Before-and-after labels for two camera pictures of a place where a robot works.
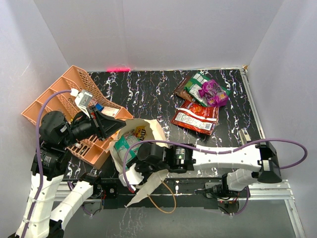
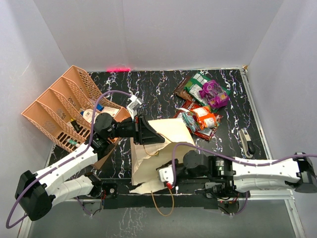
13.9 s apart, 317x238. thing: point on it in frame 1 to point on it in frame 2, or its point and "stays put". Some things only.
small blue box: x=99 y=107 stays put
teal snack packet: x=123 y=143 to x=191 y=122
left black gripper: x=103 y=125 to x=143 y=133
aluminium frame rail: x=282 y=191 stays put
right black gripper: x=139 y=168 to x=164 y=165
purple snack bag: x=214 y=94 stays put
